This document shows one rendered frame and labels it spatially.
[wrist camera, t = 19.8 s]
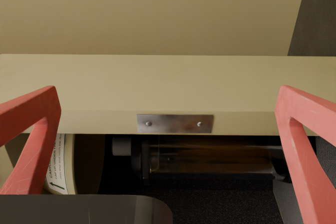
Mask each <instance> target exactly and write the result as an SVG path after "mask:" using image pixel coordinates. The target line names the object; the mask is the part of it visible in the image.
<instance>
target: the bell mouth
mask: <svg viewBox="0 0 336 224"><path fill-rule="evenodd" d="M105 140H106V134H83V133H57V134H56V139H55V143H54V148H53V151H52V155H51V158H50V162H49V166H48V169H47V173H46V176H45V180H44V183H43V188H44V189H45V190H47V191H48V192H50V193H52V194H54V195H97V193H98V190H99V187H100V183H101V178H102V172H103V166H104V157H105Z"/></svg>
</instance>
